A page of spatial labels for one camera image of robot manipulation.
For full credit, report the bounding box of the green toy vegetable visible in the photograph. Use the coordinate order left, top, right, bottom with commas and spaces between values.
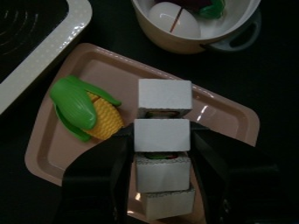
200, 0, 228, 20

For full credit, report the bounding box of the cream toy pot grey handle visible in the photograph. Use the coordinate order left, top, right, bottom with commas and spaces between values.
130, 0, 264, 55

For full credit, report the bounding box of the toy corn with green husk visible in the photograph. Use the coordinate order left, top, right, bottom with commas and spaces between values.
50, 74, 127, 143

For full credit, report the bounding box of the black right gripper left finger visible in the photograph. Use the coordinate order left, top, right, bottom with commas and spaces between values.
51, 123, 137, 224

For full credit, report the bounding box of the pink plastic tray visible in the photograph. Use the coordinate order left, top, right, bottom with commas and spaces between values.
23, 43, 261, 224

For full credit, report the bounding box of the white toy egg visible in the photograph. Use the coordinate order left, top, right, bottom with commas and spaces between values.
147, 1, 202, 39

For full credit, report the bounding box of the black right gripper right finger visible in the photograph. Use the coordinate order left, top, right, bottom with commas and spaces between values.
190, 121, 282, 224

